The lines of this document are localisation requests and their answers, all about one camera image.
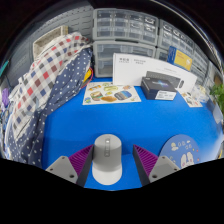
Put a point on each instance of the green potted plant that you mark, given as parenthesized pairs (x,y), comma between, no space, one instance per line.
(218,95)

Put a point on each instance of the small black box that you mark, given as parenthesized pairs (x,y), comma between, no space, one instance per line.
(156,88)

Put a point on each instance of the long white keyboard box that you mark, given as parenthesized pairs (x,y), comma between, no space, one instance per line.
(130,70)

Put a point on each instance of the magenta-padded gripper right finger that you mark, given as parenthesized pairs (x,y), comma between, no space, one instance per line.
(162,167)

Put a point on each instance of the yellow and blue box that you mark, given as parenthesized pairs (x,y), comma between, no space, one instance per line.
(181,59)

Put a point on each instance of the white computer mouse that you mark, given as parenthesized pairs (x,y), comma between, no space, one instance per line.
(106,163)

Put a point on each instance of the white woven basket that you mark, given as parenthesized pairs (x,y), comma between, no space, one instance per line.
(48,38)

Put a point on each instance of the red blue checked cloth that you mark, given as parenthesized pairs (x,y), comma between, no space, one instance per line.
(43,76)

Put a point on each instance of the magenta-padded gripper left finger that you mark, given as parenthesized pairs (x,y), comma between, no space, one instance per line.
(63,167)

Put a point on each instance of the navy polka-dot cloth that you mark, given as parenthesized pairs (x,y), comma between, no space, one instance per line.
(56,100)

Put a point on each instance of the round blue rabbit-print mouse pad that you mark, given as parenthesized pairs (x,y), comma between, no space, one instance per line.
(180,150)

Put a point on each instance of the clear plastic bag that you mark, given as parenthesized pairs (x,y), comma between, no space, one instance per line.
(200,93)

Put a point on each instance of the purple plastic bag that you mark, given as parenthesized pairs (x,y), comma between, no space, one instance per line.
(5,96)

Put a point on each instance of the food sticker sheet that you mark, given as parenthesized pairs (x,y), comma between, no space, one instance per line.
(110,93)

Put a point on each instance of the small-picture sticker sheet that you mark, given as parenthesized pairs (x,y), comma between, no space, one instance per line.
(190,99)

